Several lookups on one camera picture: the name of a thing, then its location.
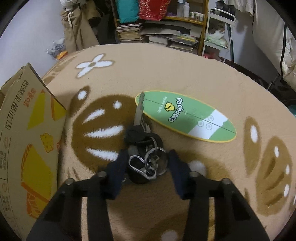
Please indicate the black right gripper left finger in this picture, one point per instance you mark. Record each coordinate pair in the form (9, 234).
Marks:
(61, 218)

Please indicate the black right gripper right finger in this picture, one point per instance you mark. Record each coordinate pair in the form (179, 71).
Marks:
(234, 218)

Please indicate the brown cardboard box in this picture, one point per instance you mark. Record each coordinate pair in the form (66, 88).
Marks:
(32, 120)

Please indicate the bunch of keys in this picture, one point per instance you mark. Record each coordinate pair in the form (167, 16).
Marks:
(147, 156)

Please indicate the green oval Pochacco board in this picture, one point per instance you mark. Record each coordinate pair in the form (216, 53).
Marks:
(188, 116)

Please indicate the beige patterned round rug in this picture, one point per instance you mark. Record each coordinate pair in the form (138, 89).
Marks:
(99, 85)

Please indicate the plush toys in bag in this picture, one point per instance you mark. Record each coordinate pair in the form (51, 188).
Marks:
(58, 49)

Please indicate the beige hanging coat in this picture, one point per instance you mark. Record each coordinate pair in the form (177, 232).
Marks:
(78, 32)

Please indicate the white metal trolley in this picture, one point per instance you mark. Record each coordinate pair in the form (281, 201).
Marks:
(219, 31)

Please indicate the stack of books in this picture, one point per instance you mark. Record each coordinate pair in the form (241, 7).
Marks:
(129, 33)

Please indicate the wooden bookshelf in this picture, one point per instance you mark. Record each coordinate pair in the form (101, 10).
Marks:
(166, 20)

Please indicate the teal bag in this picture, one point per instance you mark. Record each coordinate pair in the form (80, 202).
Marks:
(127, 10)

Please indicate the red patterned gift bag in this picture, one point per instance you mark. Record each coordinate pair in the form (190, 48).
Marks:
(154, 10)

